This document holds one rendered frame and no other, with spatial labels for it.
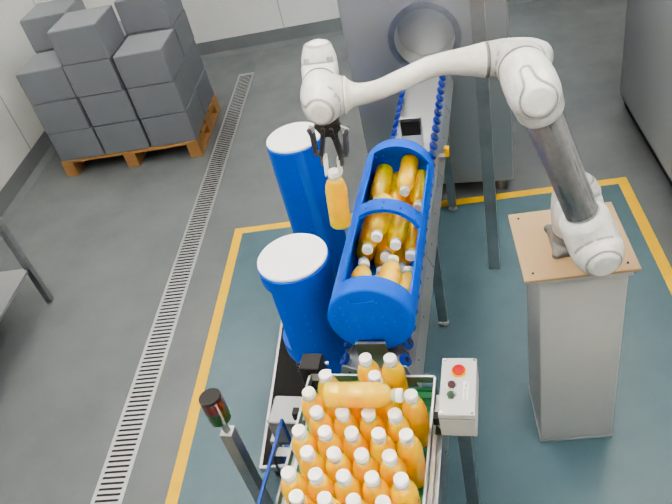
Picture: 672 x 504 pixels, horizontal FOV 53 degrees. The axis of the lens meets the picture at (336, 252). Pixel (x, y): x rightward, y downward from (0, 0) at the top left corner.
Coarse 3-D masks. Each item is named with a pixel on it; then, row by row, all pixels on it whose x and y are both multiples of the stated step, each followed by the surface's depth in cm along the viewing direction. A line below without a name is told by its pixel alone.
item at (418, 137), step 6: (402, 120) 310; (408, 120) 309; (414, 120) 308; (420, 120) 309; (402, 126) 311; (408, 126) 310; (414, 126) 309; (420, 126) 311; (402, 132) 313; (408, 132) 312; (414, 132) 312; (420, 132) 311; (402, 138) 317; (408, 138) 316; (414, 138) 316; (420, 138) 315; (420, 144) 317
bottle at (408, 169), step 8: (408, 160) 269; (416, 160) 271; (400, 168) 267; (408, 168) 264; (416, 168) 268; (400, 176) 262; (408, 176) 261; (416, 176) 266; (400, 184) 261; (408, 184) 260
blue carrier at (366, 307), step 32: (384, 160) 277; (352, 224) 240; (416, 224) 237; (352, 256) 248; (416, 256) 227; (352, 288) 208; (384, 288) 207; (416, 288) 219; (352, 320) 216; (384, 320) 214
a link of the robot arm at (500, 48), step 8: (496, 40) 187; (504, 40) 186; (512, 40) 186; (520, 40) 185; (528, 40) 185; (536, 40) 186; (496, 48) 185; (504, 48) 183; (512, 48) 181; (536, 48) 180; (544, 48) 184; (496, 56) 185; (504, 56) 182; (552, 56) 186; (496, 64) 186; (496, 72) 187
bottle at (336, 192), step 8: (328, 176) 216; (328, 184) 216; (336, 184) 215; (344, 184) 217; (328, 192) 217; (336, 192) 216; (344, 192) 218; (328, 200) 220; (336, 200) 218; (344, 200) 219; (328, 208) 223; (336, 208) 220; (344, 208) 221; (336, 216) 222; (344, 216) 223; (336, 224) 225; (344, 224) 225
